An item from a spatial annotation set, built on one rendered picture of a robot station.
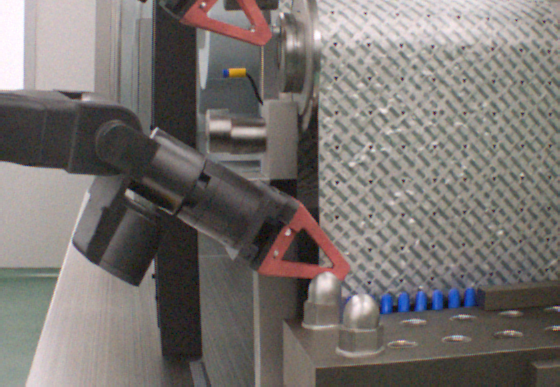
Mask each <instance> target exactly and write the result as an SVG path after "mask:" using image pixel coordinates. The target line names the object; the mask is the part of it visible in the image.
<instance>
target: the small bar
mask: <svg viewBox="0 0 560 387"><path fill-rule="evenodd" d="M556 304H560V280H549V281H542V282H522V283H519V284H496V285H494V286H478V287H477V306H478V307H479V308H481V309H483V310H484V311H492V310H499V309H514V308H522V307H535V306H546V305H556Z"/></svg>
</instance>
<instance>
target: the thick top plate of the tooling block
mask: <svg viewBox="0 0 560 387"><path fill-rule="evenodd" d="M379 315H380V324H382V325H383V347H384V348H385V352H384V353H383V354H381V355H379V356H375V357H367V358H355V357H353V358H347V357H343V356H340V355H339V354H337V353H336V348H337V347H338V328H337V329H332V330H312V329H308V328H305V327H303V326H302V322H303V321H304V318H296V319H284V320H283V336H284V384H285V387H527V375H528V372H529V361H537V360H550V359H554V358H560V304H556V305H546V306H535V307H522V308H514V309H499V310H492V311H484V310H483V309H481V308H479V307H478V306H468V307H464V308H444V309H441V310H419V311H417V312H394V313H387V314H379Z"/></svg>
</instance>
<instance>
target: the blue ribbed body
mask: <svg viewBox="0 0 560 387"><path fill-rule="evenodd" d="M443 299H444V295H443V292H442V291H441V290H440V291H439V290H438V291H435V292H433V294H432V303H427V295H426V293H425V292H423V291H419V292H418V293H417V294H416V298H415V303H412V304H410V297H409V294H407V293H401V294H400V295H399V297H398V305H392V302H393V297H392V295H390V294H389V293H385V294H383V295H382V296H381V300H380V301H381V306H378V308H379V314H387V313H394V312H417V311H419V310H441V309H444V308H464V307H468V306H477V299H476V293H475V289H474V288H472V287H468V288H467V289H465V292H464V300H460V292H459V291H458V290H456V289H451V290H450V291H449V293H448V301H443Z"/></svg>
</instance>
